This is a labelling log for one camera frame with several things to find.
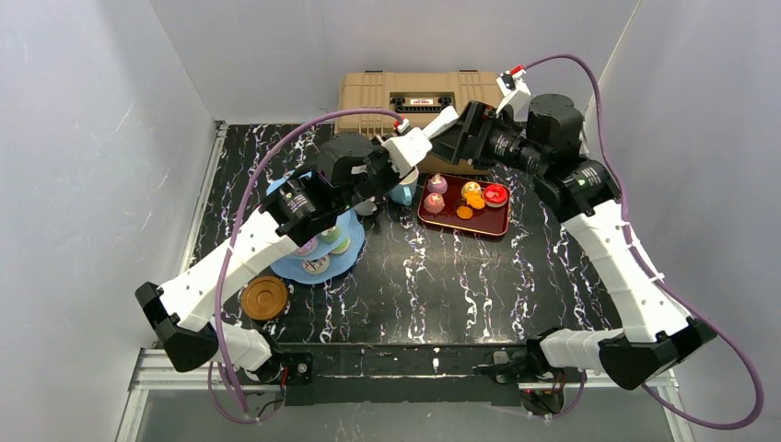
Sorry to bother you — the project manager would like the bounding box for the pink round pastry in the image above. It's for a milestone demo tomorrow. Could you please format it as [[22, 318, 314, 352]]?
[[423, 192, 445, 215]]

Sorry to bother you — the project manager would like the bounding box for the green kiwi tart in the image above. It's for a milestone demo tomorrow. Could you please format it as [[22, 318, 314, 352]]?
[[320, 226, 343, 244]]

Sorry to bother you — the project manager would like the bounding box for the green frosted donut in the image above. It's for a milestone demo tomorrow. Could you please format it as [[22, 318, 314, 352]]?
[[330, 237, 351, 255]]

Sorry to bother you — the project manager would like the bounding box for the purple frosted donut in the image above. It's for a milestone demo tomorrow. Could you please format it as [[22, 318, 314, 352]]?
[[293, 238, 319, 257]]

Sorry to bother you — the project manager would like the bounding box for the chocolate sprinkle donut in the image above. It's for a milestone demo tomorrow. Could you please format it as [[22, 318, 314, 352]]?
[[301, 254, 331, 274]]

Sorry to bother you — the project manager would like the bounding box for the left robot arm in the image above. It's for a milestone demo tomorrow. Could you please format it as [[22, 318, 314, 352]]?
[[135, 128, 431, 372]]

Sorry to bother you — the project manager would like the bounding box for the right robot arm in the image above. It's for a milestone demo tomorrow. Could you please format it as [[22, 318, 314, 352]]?
[[424, 94, 716, 390]]

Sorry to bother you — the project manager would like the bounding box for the light blue mug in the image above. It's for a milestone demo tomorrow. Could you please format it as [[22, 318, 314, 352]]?
[[388, 168, 419, 206]]

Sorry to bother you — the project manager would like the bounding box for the white mug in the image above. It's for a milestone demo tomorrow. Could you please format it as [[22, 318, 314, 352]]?
[[354, 199, 378, 216]]

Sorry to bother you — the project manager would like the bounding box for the orange pastry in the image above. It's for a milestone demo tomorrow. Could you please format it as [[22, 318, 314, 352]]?
[[461, 181, 485, 210]]

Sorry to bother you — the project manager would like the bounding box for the pink cupcake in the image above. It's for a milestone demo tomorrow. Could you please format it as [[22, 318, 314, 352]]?
[[426, 173, 449, 194]]

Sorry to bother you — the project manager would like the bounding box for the tan plastic toolbox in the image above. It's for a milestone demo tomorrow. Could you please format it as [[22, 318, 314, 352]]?
[[334, 70, 503, 175]]

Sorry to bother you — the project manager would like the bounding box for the red serving tray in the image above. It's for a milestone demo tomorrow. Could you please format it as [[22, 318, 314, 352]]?
[[417, 174, 510, 238]]

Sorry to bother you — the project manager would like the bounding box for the blue three-tier cake stand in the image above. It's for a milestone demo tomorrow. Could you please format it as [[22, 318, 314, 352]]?
[[271, 209, 365, 285]]

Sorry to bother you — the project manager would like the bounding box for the brown wooden coaster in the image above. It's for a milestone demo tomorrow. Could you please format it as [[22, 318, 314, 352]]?
[[240, 276, 289, 321]]

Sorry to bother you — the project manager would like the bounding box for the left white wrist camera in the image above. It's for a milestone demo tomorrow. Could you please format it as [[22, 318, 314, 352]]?
[[381, 128, 432, 178]]

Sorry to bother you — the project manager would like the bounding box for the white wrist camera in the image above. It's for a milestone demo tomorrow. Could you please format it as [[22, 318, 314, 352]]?
[[496, 64, 531, 121], [381, 128, 432, 178]]

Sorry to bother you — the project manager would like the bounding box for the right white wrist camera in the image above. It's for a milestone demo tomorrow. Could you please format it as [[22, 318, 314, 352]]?
[[496, 64, 531, 121]]

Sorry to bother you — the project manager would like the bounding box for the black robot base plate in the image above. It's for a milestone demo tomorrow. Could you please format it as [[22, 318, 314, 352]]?
[[268, 341, 587, 409]]

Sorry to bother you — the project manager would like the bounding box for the aluminium frame rail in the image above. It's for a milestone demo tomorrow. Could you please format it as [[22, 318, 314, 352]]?
[[129, 344, 680, 391]]

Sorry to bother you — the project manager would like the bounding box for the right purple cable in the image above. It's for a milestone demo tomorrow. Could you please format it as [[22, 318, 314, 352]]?
[[519, 53, 765, 432]]

